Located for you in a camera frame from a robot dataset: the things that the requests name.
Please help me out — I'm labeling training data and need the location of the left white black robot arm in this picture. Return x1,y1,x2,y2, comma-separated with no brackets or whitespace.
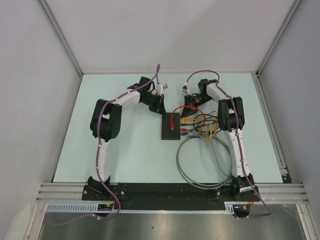
87,76,168,200

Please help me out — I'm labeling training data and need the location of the slotted grey cable duct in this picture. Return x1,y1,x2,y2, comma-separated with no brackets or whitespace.
46,202,234,215

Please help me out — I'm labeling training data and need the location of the red patch cable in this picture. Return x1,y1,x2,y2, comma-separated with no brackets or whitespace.
169,104,208,131

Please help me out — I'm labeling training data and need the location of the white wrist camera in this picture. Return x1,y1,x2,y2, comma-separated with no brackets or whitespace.
155,83,168,96
181,85,192,95

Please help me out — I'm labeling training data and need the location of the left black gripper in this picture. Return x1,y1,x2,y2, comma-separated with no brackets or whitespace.
141,93,167,117

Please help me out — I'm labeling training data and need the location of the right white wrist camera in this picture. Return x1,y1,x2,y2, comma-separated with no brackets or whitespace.
181,85,192,95

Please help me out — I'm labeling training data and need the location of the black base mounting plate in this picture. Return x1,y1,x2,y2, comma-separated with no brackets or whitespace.
81,182,261,211

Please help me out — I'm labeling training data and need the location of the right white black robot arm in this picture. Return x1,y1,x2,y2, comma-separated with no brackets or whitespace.
181,79,259,201

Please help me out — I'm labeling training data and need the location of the aluminium front frame rail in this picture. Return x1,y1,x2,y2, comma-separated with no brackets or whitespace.
36,182,309,204

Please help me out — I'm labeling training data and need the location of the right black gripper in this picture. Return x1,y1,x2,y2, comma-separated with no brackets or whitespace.
180,94,213,119

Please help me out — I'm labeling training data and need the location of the blue patch cable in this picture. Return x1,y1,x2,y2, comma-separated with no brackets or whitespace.
180,113,222,137

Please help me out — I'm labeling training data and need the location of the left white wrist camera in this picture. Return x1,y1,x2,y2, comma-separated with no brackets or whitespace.
155,83,168,96

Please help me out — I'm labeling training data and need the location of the grey coiled network cable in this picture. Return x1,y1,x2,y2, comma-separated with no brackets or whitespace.
175,133,235,189

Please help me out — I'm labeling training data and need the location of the black network switch box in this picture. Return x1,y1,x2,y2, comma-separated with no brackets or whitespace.
161,112,181,141

